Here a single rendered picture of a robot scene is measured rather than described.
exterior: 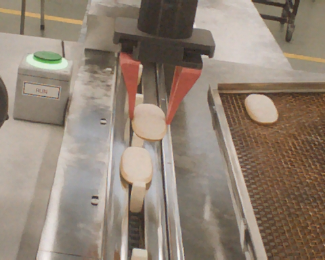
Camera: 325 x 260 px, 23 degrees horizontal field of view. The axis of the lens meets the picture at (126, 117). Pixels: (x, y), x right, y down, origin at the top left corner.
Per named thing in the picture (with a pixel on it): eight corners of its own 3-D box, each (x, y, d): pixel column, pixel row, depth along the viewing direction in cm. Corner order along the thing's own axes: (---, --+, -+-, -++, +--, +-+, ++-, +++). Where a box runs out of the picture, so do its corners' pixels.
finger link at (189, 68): (122, 105, 89) (135, 24, 85) (186, 114, 89) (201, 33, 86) (121, 128, 82) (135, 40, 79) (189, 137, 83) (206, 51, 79)
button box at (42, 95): (15, 122, 116) (24, 49, 112) (69, 130, 116) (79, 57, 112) (7, 143, 108) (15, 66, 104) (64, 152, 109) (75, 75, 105)
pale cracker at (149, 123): (131, 105, 90) (133, 96, 90) (164, 110, 90) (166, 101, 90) (131, 139, 81) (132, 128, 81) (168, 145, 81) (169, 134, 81)
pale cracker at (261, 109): (240, 97, 108) (241, 89, 107) (269, 97, 108) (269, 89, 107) (251, 124, 98) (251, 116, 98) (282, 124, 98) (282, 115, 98)
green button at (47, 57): (33, 59, 110) (34, 49, 110) (62, 63, 111) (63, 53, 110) (30, 68, 107) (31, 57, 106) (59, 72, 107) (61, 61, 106)
